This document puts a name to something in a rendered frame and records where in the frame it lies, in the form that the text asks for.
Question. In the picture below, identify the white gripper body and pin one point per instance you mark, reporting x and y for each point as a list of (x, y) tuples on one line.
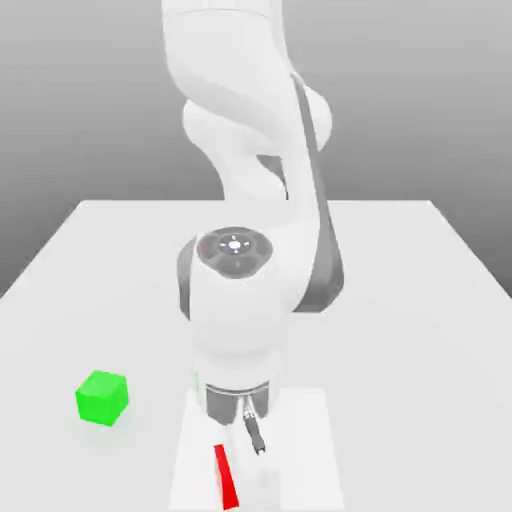
[(256, 480)]

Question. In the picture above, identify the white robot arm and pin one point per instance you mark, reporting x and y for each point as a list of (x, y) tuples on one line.
[(240, 320)]

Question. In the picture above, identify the small red cube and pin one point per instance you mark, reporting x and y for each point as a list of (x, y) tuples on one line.
[(226, 480)]

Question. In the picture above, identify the small green cube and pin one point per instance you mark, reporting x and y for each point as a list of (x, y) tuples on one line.
[(102, 398)]

